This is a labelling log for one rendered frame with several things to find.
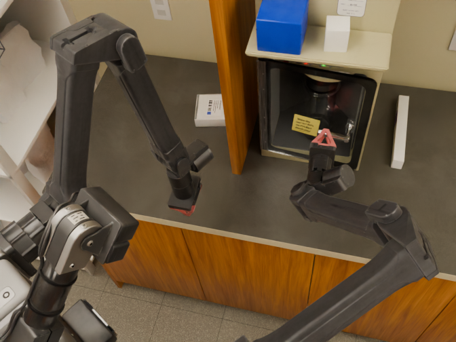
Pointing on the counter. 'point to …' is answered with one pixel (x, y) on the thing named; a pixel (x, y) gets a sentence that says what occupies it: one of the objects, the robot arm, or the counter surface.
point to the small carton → (336, 33)
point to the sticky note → (305, 125)
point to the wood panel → (236, 73)
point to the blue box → (281, 26)
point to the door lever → (341, 134)
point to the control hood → (372, 43)
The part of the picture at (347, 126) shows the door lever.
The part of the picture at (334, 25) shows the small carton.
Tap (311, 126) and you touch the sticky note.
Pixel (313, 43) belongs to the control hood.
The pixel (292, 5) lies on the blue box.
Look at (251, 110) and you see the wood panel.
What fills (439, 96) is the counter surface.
